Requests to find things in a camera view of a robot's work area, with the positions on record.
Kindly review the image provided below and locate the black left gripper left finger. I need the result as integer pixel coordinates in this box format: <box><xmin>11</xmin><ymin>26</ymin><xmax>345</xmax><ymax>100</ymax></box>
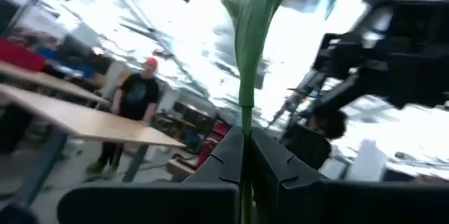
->
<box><xmin>58</xmin><ymin>125</ymin><xmax>246</xmax><ymax>224</ymax></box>

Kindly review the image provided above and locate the person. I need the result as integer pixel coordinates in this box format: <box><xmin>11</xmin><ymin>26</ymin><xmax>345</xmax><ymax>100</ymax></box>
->
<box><xmin>283</xmin><ymin>106</ymin><xmax>349</xmax><ymax>171</ymax></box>
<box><xmin>86</xmin><ymin>56</ymin><xmax>161</xmax><ymax>180</ymax></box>

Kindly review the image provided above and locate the wooden table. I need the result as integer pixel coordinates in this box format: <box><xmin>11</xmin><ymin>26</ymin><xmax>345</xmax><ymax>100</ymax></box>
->
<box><xmin>0</xmin><ymin>82</ymin><xmax>187</xmax><ymax>206</ymax></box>
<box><xmin>0</xmin><ymin>60</ymin><xmax>109</xmax><ymax>105</ymax></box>

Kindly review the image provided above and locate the red cabinet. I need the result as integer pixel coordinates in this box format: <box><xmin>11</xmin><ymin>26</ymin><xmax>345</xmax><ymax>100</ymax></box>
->
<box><xmin>195</xmin><ymin>119</ymin><xmax>232</xmax><ymax>169</ymax></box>

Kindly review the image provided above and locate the black artificial tulip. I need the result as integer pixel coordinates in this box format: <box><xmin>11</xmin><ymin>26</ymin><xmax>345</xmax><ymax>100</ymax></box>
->
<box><xmin>220</xmin><ymin>0</ymin><xmax>294</xmax><ymax>224</ymax></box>

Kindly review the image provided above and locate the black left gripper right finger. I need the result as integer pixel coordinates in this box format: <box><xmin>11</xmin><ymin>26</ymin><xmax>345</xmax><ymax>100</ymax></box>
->
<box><xmin>250</xmin><ymin>127</ymin><xmax>449</xmax><ymax>224</ymax></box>

